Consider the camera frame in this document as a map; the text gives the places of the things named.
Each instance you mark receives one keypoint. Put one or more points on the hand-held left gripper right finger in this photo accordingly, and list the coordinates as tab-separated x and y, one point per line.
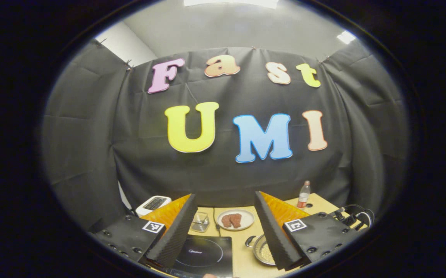
273	231

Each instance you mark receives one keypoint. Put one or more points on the pile of soybeans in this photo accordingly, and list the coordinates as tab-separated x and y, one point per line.
270	255

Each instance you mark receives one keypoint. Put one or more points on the brown meat piece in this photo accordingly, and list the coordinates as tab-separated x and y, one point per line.
236	220
226	221

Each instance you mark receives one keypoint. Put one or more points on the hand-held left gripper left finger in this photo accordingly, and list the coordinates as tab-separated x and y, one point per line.
176	231

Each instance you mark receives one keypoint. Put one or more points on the clear plastic water bottle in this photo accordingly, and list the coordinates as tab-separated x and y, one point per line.
304	197

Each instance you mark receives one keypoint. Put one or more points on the white toaster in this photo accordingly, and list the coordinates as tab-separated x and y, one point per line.
141	211

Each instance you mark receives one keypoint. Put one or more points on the black induction cooktop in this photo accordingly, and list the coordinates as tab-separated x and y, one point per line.
207	255

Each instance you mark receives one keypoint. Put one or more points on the stainless steel pot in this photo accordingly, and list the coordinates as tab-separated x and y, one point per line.
259	251

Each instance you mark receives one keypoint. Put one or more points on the white round plate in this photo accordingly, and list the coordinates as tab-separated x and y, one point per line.
247	219

